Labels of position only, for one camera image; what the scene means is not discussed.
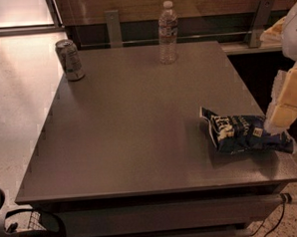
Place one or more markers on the blue chip bag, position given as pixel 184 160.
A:
pixel 235 134

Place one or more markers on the metal wall bracket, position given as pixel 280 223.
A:
pixel 114 28
pixel 260 19

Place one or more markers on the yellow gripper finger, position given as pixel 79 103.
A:
pixel 284 98

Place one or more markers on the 7up soda can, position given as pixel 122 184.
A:
pixel 69 59

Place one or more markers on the grey drawer cabinet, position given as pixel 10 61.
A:
pixel 126 154

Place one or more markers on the metal window frame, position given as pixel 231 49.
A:
pixel 18 17

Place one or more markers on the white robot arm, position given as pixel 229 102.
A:
pixel 285 33

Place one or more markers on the black chair with basket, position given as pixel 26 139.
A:
pixel 29 222

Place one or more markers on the right metal wall bracket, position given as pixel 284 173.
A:
pixel 260 19

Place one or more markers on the left metal wall bracket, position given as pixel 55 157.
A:
pixel 114 28

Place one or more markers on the clear plastic water bottle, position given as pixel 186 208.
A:
pixel 167 28

